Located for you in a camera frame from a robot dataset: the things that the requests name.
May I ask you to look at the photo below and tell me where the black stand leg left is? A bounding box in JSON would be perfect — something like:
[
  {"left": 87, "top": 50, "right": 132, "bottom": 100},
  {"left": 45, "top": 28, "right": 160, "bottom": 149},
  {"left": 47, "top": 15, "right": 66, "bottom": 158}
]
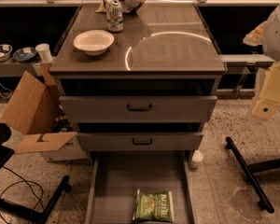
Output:
[{"left": 0, "top": 175, "right": 71, "bottom": 224}]

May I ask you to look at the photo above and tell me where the bottom grey drawer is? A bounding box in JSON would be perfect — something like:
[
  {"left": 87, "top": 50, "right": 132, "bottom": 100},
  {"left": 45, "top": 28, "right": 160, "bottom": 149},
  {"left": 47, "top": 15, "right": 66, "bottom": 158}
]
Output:
[{"left": 85, "top": 151, "right": 195, "bottom": 224}]

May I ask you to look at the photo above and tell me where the black cable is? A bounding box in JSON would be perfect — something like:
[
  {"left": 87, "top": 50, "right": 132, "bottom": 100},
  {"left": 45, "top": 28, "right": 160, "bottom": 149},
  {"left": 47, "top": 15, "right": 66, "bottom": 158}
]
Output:
[{"left": 0, "top": 165, "right": 45, "bottom": 224}]

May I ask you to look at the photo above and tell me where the grey drawer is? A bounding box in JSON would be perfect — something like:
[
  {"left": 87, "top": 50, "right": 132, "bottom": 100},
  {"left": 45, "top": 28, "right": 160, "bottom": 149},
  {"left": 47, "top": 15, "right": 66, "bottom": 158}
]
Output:
[
  {"left": 77, "top": 133, "right": 203, "bottom": 151},
  {"left": 85, "top": 151, "right": 195, "bottom": 224},
  {"left": 60, "top": 96, "right": 217, "bottom": 123}
]

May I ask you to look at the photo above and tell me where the open cardboard box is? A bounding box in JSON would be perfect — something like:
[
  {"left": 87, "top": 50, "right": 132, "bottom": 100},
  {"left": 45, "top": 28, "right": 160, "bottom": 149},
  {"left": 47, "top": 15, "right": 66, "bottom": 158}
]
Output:
[{"left": 1, "top": 71, "right": 77, "bottom": 154}]

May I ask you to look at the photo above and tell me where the middle grey drawer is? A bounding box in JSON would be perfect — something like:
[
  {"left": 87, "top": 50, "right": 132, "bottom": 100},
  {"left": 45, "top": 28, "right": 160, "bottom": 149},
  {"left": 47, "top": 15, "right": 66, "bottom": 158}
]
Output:
[{"left": 77, "top": 133, "right": 203, "bottom": 151}]

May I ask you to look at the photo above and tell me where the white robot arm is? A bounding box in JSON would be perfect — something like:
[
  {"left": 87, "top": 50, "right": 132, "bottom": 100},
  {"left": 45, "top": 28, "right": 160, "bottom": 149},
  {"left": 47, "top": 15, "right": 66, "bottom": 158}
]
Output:
[{"left": 243, "top": 4, "right": 280, "bottom": 120}]

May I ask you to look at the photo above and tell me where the white small bottle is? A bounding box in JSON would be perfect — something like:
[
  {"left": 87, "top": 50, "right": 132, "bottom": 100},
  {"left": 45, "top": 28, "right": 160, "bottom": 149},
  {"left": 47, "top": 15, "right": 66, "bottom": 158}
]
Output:
[{"left": 189, "top": 150, "right": 203, "bottom": 169}]

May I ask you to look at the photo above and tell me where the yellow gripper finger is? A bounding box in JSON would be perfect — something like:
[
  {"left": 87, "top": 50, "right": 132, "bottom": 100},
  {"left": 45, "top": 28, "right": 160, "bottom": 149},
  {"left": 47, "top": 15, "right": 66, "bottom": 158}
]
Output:
[{"left": 251, "top": 99, "right": 279, "bottom": 119}]

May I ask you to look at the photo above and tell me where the white patterned bowl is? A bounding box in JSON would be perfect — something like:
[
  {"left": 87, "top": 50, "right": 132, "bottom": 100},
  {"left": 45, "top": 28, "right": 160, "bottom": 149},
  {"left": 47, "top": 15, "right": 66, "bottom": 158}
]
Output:
[{"left": 0, "top": 44, "right": 12, "bottom": 62}]

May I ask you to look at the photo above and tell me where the top grey drawer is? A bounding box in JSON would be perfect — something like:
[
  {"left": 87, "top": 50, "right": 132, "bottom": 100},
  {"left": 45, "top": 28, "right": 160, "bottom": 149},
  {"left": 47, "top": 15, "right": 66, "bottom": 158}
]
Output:
[{"left": 60, "top": 96, "right": 217, "bottom": 123}]

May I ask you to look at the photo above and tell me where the blue bowl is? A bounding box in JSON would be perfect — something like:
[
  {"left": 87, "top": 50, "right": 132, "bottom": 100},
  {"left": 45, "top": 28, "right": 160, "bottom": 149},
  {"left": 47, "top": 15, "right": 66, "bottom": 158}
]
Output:
[{"left": 12, "top": 47, "right": 37, "bottom": 63}]

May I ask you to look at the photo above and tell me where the green jalapeno chip bag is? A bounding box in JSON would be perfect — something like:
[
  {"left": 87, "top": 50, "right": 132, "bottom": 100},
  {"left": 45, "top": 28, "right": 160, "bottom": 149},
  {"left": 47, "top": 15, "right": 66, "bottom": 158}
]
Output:
[{"left": 133, "top": 189, "right": 175, "bottom": 223}]

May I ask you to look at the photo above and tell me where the black stand leg right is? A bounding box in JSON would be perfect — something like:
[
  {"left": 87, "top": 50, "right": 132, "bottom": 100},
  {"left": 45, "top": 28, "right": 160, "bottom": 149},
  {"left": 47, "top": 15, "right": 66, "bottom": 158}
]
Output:
[{"left": 226, "top": 136, "right": 280, "bottom": 214}]

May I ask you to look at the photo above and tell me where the white cardboard box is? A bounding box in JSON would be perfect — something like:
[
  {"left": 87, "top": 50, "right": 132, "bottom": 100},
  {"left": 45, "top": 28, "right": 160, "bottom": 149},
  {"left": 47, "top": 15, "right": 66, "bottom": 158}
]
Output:
[{"left": 40, "top": 137, "right": 88, "bottom": 161}]

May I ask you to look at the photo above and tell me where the green white soda can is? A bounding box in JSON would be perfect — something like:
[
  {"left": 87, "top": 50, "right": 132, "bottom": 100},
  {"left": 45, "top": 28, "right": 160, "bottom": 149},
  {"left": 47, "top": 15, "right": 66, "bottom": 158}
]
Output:
[{"left": 105, "top": 0, "right": 123, "bottom": 33}]

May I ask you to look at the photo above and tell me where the black stand leg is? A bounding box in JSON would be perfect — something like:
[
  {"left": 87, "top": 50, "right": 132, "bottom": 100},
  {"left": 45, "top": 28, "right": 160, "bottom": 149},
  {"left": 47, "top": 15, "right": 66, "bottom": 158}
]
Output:
[
  {"left": 0, "top": 175, "right": 71, "bottom": 224},
  {"left": 226, "top": 136, "right": 280, "bottom": 214}
]

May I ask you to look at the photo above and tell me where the grey side shelf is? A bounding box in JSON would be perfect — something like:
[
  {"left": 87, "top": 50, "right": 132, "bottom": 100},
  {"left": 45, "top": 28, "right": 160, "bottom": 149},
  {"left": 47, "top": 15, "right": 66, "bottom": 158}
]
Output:
[{"left": 0, "top": 58, "right": 42, "bottom": 77}]

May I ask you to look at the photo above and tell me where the grey drawer cabinet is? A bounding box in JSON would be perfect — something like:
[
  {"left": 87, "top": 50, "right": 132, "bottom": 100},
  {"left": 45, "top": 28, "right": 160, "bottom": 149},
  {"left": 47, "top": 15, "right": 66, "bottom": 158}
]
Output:
[{"left": 49, "top": 2, "right": 228, "bottom": 154}]

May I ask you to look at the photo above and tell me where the white paper cup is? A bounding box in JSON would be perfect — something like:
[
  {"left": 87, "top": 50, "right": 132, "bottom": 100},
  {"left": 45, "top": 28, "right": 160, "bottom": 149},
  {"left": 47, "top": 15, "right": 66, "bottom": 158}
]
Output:
[{"left": 35, "top": 43, "right": 52, "bottom": 63}]

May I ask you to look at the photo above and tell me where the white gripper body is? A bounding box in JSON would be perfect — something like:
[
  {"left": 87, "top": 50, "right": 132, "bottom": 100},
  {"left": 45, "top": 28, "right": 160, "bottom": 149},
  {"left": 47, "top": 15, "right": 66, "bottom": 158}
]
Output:
[{"left": 259, "top": 62, "right": 280, "bottom": 106}]

